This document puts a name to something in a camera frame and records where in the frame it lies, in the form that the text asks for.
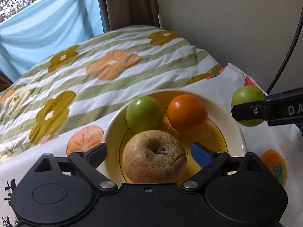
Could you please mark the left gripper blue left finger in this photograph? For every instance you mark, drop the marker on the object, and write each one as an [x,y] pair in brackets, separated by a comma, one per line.
[96,155]

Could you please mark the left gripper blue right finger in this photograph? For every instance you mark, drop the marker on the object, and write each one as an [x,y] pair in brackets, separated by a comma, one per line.
[202,155]

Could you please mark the small green apple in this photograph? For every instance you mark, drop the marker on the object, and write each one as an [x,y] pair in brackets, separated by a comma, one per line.
[247,94]

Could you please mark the orange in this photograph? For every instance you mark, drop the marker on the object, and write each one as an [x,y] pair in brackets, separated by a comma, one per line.
[187,114]

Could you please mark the wrinkled old red apple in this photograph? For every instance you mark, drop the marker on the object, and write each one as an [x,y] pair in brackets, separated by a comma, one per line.
[154,156]

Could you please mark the large green apple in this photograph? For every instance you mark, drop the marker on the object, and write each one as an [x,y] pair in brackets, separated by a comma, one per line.
[144,113]

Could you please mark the cream bowl with duck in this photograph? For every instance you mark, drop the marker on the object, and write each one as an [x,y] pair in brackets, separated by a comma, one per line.
[222,133]

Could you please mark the floral striped quilt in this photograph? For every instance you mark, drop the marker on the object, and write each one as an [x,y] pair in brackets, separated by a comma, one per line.
[87,81]

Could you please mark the light blue window cloth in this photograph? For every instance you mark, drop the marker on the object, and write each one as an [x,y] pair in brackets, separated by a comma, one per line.
[46,28]

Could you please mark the brown right curtain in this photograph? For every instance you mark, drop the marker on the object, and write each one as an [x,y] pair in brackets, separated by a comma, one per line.
[118,14]

